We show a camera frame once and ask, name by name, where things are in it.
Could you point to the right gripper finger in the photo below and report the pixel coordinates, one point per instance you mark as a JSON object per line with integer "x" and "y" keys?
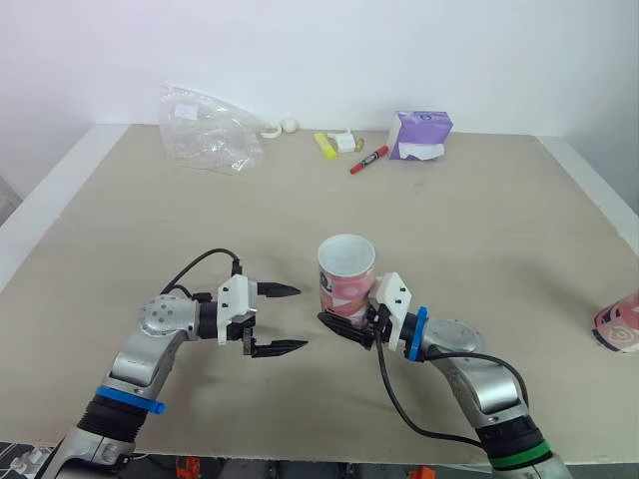
{"x": 344, "y": 327}

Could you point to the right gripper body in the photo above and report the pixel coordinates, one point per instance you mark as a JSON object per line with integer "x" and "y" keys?
{"x": 378, "y": 322}

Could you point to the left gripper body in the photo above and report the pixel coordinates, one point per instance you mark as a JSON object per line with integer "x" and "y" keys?
{"x": 248, "y": 341}

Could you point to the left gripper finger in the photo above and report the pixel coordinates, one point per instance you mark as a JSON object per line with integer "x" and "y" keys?
{"x": 277, "y": 289}
{"x": 279, "y": 348}

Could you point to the pink patterned tube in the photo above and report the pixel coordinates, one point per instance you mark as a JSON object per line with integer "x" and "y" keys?
{"x": 619, "y": 324}
{"x": 347, "y": 279}

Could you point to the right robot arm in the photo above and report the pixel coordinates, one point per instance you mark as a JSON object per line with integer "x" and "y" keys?
{"x": 479, "y": 369}

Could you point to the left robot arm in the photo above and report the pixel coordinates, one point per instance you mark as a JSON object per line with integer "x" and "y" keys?
{"x": 150, "y": 339}

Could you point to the yellow highlighter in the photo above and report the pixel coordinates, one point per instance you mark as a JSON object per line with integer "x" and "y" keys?
{"x": 326, "y": 145}

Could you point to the white tape roll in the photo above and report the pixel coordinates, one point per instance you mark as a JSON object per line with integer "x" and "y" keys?
{"x": 272, "y": 133}

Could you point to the red marker pen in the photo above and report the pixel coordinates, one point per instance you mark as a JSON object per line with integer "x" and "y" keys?
{"x": 369, "y": 159}

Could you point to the white plug adapter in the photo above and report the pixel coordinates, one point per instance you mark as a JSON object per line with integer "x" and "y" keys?
{"x": 345, "y": 141}

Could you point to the white ball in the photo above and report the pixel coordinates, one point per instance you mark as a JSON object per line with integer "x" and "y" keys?
{"x": 289, "y": 125}

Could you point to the clear plastic bag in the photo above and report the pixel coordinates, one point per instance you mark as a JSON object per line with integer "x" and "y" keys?
{"x": 204, "y": 135}

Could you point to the purple tissue box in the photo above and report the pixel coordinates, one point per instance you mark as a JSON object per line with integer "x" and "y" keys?
{"x": 419, "y": 135}

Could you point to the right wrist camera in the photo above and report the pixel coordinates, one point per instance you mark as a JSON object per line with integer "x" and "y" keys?
{"x": 394, "y": 299}

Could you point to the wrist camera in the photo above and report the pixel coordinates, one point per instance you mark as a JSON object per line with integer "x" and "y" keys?
{"x": 233, "y": 304}
{"x": 394, "y": 299}

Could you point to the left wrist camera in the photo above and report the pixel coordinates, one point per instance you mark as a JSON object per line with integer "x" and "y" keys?
{"x": 233, "y": 304}

